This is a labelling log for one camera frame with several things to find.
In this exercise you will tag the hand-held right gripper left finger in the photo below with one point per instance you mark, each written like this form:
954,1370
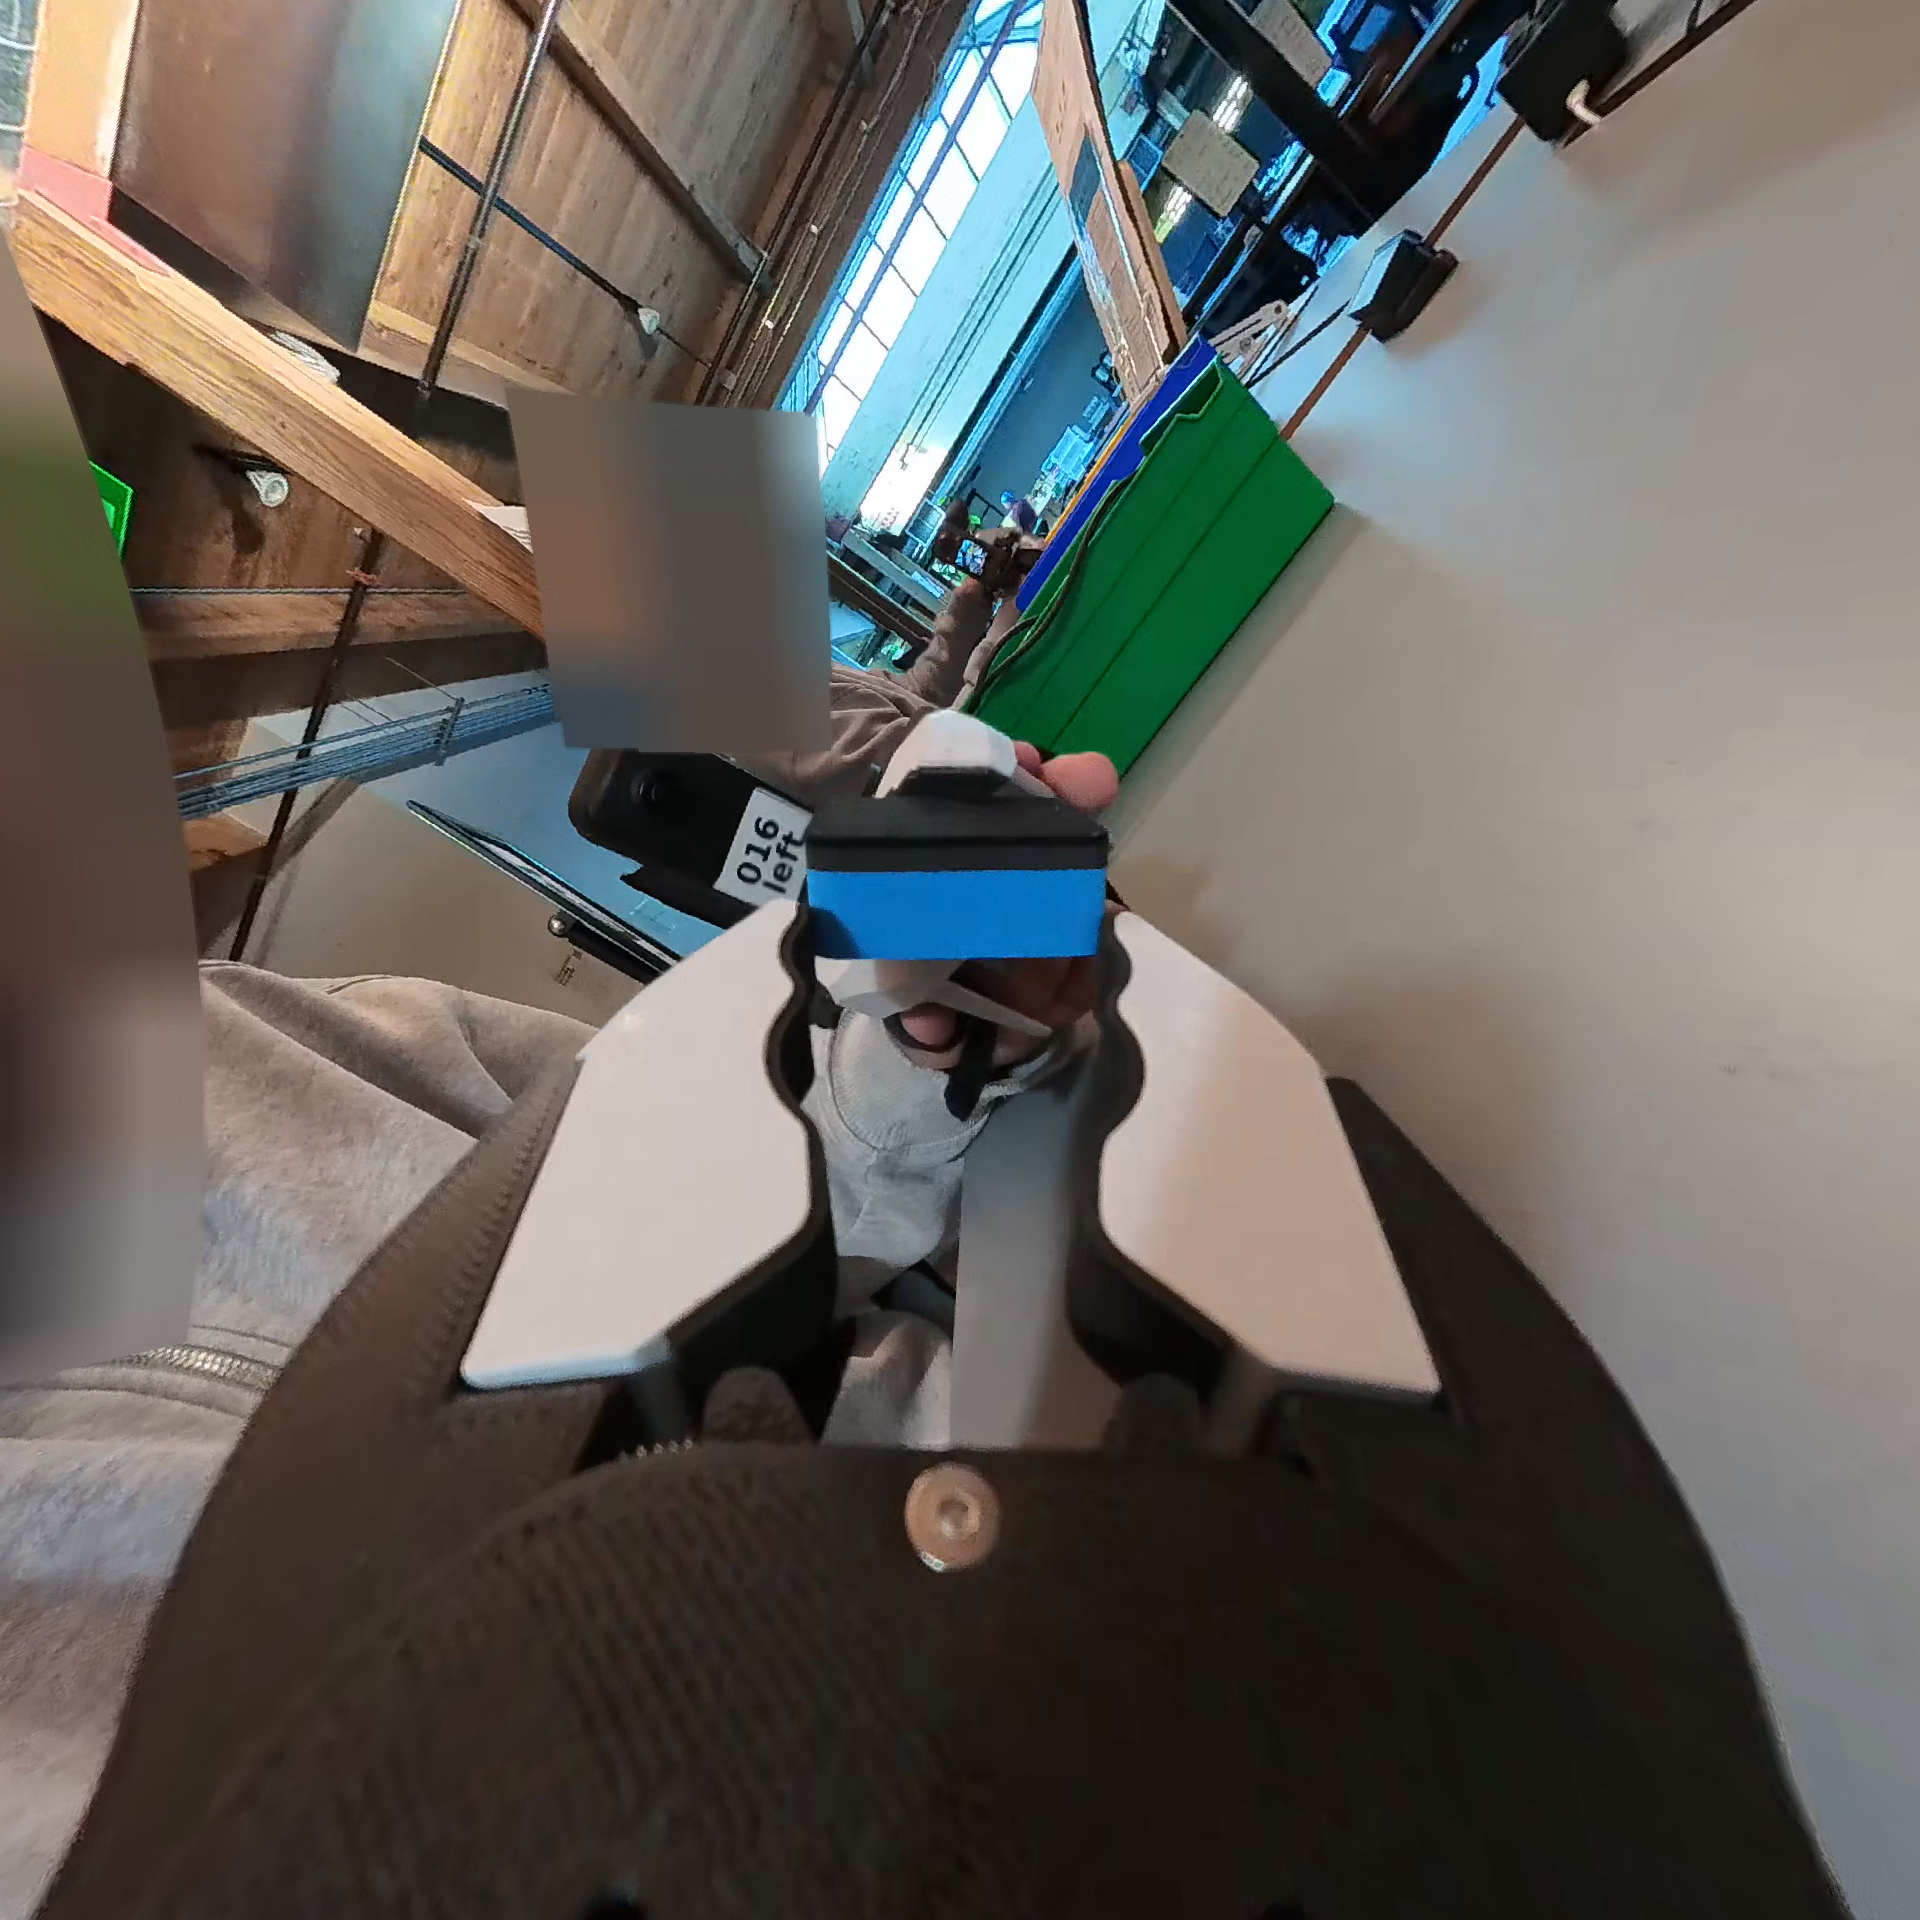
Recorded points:
659,1170

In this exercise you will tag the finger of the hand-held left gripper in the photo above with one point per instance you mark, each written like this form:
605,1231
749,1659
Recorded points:
962,1005
962,748

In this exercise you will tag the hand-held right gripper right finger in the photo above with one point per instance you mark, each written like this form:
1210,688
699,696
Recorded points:
1261,1188

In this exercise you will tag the blue foam eraser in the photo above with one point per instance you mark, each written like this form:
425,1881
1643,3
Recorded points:
962,917

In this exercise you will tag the green plastic bin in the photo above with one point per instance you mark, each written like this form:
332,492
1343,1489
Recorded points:
1170,598

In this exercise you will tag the person's left forearm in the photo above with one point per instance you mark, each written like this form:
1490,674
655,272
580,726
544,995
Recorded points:
887,1170

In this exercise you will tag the grey desk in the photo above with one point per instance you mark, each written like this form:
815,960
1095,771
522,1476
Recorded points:
1573,748

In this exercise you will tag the person's left hand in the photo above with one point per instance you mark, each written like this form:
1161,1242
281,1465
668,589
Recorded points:
1072,783

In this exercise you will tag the blue plastic bin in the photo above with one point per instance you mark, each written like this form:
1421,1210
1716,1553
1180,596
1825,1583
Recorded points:
1117,465

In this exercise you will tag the cardboard sheet on stand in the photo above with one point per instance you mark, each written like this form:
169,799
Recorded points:
1101,227

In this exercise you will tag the small black box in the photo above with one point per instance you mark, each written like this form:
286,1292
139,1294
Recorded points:
1398,286

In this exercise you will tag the black power adapter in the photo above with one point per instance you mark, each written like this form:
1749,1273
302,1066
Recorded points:
1559,60

